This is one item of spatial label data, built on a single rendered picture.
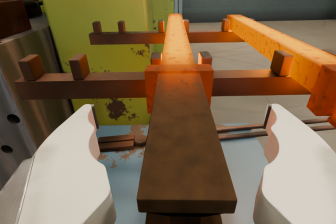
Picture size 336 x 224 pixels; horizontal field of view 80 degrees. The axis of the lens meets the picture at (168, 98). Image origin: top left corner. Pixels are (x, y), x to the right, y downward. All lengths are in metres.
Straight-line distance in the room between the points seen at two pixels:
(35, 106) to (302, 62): 0.52
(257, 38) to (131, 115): 0.49
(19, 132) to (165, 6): 0.75
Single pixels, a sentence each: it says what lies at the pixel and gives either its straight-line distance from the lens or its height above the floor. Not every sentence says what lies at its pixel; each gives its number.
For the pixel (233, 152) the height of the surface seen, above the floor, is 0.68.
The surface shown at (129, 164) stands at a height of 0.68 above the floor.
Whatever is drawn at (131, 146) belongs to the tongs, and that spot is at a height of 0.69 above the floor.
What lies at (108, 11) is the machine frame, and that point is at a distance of 0.58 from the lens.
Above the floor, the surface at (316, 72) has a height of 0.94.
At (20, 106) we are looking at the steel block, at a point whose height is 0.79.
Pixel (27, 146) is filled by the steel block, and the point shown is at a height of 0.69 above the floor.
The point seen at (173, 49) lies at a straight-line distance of 0.20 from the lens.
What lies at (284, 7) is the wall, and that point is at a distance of 7.34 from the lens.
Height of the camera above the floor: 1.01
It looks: 29 degrees down
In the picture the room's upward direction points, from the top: 1 degrees counter-clockwise
